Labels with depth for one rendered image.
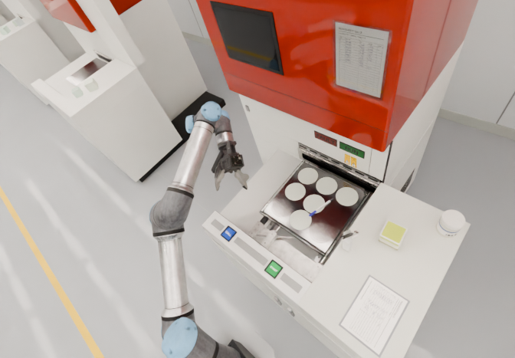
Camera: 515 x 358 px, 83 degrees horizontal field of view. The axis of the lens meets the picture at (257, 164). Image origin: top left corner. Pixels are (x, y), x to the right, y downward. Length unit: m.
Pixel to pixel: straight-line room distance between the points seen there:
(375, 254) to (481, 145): 1.89
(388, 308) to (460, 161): 1.81
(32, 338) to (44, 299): 0.28
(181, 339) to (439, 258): 0.92
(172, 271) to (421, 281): 0.88
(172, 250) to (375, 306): 0.74
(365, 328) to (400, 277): 0.22
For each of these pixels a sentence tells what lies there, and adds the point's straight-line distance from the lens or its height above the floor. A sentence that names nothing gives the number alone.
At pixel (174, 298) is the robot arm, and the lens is 1.17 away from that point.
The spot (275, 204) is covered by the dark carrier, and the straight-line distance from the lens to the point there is 1.42.
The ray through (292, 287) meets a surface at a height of 0.96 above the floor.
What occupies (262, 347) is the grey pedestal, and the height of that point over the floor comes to 0.82.
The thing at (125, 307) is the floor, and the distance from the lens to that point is 2.64.
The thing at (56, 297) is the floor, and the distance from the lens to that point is 3.08.
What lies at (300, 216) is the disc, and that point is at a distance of 1.37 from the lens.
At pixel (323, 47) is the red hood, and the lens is 0.98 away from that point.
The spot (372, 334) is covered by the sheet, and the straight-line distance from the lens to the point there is 1.17.
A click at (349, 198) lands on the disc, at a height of 0.90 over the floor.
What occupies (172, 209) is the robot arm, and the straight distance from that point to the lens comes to 1.02.
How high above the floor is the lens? 2.12
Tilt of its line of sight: 51 degrees down
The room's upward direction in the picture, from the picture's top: 21 degrees counter-clockwise
